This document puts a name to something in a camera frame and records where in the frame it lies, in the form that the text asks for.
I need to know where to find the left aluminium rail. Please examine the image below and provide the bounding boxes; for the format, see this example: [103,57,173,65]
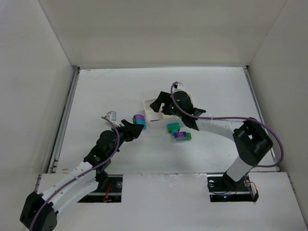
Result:
[44,65,80,174]

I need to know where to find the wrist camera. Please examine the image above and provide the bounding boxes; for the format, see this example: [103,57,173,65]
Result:
[173,81,185,92]
[105,111,117,121]

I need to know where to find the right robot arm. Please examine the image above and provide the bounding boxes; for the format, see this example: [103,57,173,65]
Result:
[150,90,273,188]

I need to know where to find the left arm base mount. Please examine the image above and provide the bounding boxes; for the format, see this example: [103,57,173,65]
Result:
[78,175,123,204]

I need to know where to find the white divided plastic container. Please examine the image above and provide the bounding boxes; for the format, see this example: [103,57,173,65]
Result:
[143,99,181,123]

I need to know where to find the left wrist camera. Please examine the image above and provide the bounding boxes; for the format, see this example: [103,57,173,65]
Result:
[105,111,117,121]

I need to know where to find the right aluminium rail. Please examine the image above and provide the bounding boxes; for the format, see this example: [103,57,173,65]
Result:
[243,66,284,172]

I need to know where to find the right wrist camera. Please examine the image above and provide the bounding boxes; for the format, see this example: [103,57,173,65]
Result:
[173,81,185,92]

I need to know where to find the aluminium rail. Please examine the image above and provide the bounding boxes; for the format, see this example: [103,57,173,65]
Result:
[243,66,284,172]
[44,65,80,174]

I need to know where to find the purple curved lego brick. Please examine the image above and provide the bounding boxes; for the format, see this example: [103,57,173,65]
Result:
[133,114,145,124]

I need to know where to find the green lego plate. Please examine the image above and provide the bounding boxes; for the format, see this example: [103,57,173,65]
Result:
[174,132,192,141]

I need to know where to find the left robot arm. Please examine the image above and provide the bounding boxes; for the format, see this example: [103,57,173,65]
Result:
[20,119,144,231]

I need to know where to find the green lego brick left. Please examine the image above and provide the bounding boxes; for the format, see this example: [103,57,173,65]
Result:
[167,127,176,133]

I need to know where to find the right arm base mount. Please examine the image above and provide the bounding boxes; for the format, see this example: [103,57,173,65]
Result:
[207,174,259,203]

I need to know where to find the long teal lego brick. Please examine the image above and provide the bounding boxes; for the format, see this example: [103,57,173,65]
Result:
[167,123,180,128]

